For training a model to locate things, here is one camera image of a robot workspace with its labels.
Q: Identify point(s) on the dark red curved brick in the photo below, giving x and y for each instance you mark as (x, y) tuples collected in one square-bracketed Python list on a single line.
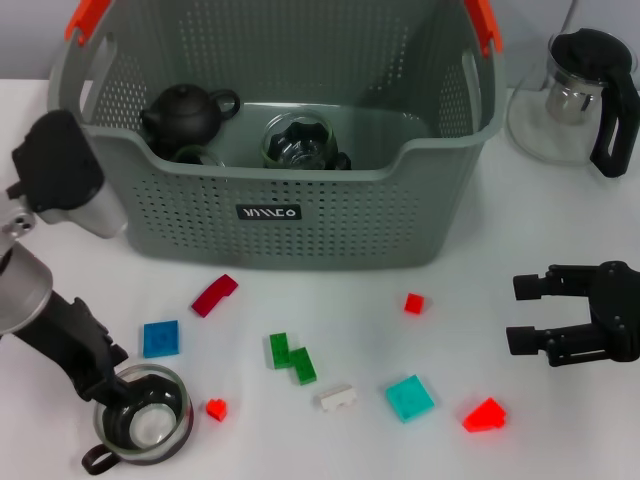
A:
[(215, 295)]

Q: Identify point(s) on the small red studded brick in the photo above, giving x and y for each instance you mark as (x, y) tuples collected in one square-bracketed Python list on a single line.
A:
[(216, 409)]

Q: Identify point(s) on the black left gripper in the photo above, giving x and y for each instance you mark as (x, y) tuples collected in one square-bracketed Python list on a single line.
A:
[(75, 345)]

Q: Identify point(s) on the glass teacup with black holder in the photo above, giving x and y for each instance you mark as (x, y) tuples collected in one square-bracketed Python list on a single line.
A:
[(200, 157), (300, 142), (150, 432)]

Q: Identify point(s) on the green rectangular building brick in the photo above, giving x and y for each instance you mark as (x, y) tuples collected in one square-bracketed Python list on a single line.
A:
[(279, 350), (302, 366)]

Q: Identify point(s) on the grey perforated storage basket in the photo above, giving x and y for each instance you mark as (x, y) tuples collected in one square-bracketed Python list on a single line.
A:
[(300, 240)]

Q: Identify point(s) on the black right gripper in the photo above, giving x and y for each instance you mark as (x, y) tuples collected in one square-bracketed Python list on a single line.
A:
[(620, 310)]

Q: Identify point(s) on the small red square brick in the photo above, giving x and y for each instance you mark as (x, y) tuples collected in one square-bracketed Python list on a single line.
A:
[(414, 303)]

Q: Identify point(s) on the teal square building plate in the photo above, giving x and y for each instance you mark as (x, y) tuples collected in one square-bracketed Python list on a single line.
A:
[(409, 399)]

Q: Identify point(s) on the red sloped roof brick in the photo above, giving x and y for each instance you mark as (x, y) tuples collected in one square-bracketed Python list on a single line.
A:
[(484, 416)]

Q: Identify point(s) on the white rectangular building brick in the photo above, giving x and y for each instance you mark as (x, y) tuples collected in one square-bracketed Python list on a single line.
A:
[(336, 399)]

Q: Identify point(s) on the black clay teapot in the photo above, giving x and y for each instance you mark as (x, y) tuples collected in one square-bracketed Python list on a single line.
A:
[(185, 117)]

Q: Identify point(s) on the blue square building brick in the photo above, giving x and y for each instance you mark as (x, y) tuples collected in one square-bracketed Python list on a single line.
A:
[(161, 339)]

